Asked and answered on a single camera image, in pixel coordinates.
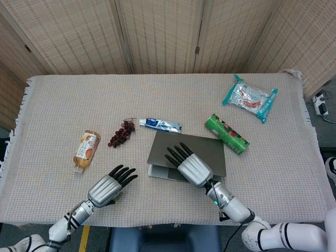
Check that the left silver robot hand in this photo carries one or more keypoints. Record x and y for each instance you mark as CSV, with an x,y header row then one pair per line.
x,y
105,190

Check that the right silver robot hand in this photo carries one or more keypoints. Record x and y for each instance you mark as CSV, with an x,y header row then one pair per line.
x,y
194,169

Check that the silver laptop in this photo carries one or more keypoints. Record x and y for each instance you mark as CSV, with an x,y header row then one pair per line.
x,y
204,149

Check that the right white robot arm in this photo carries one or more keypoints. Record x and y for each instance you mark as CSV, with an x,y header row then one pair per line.
x,y
236,207

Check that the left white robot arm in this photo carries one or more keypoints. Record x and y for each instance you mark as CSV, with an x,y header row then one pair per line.
x,y
60,228

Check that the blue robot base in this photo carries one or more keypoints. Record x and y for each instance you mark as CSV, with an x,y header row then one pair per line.
x,y
162,240

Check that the peach drink bottle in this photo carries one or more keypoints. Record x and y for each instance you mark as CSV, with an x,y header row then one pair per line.
x,y
86,151

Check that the green chips can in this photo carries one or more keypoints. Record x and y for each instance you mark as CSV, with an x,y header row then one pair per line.
x,y
228,134

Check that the blue white toothpaste tube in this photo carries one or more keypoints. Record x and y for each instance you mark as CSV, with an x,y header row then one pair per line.
x,y
160,124

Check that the red grape bunch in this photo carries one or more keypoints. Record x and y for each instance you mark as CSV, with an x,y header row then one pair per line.
x,y
120,135

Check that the beige woven tablecloth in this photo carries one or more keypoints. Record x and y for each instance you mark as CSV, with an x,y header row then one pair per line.
x,y
183,99

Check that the teal snack packet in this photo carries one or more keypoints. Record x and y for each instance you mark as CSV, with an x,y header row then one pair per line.
x,y
249,99

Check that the black and white shoe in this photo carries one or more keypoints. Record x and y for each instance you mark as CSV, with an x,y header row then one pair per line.
x,y
331,170

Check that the wicker folding screen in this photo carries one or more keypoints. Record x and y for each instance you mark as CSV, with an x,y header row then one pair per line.
x,y
162,34

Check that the white power strip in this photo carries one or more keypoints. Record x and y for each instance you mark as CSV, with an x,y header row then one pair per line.
x,y
319,101

